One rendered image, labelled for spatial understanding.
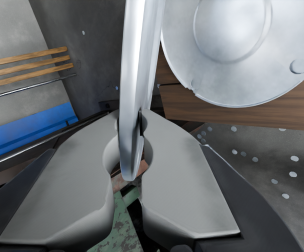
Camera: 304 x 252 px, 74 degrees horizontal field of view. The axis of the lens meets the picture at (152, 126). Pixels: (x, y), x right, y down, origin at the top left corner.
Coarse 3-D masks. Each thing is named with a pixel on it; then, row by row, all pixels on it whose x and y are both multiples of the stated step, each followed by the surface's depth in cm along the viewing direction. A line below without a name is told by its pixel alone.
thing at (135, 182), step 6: (138, 180) 77; (138, 186) 75; (120, 192) 101; (138, 198) 73; (132, 204) 97; (138, 204) 95; (132, 210) 96; (138, 210) 94; (132, 216) 94; (138, 216) 93; (132, 222) 92; (138, 222) 90; (138, 228) 86
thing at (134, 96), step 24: (144, 0) 8; (144, 24) 8; (144, 48) 10; (120, 72) 9; (144, 72) 12; (120, 96) 9; (144, 96) 15; (120, 120) 10; (120, 144) 11; (120, 168) 14
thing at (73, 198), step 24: (96, 120) 10; (72, 144) 9; (96, 144) 9; (48, 168) 7; (72, 168) 7; (96, 168) 7; (48, 192) 7; (72, 192) 7; (96, 192) 7; (24, 216) 6; (48, 216) 6; (72, 216) 6; (96, 216) 6; (0, 240) 5; (24, 240) 5; (48, 240) 5; (72, 240) 6; (96, 240) 7
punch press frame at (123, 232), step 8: (128, 192) 60; (136, 192) 62; (120, 200) 58; (128, 200) 60; (120, 208) 58; (120, 216) 58; (128, 216) 60; (112, 224) 56; (120, 224) 58; (128, 224) 60; (112, 232) 56; (120, 232) 58; (128, 232) 60; (104, 240) 55; (112, 240) 56; (120, 240) 58; (128, 240) 60; (136, 240) 62; (96, 248) 53; (104, 248) 55; (112, 248) 57; (120, 248) 58; (128, 248) 60; (136, 248) 62; (152, 248) 70
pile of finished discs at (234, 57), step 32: (192, 0) 36; (224, 0) 32; (256, 0) 29; (288, 0) 27; (192, 32) 38; (224, 32) 34; (256, 32) 30; (288, 32) 28; (192, 64) 41; (224, 64) 36; (256, 64) 33; (288, 64) 30; (224, 96) 39; (256, 96) 35
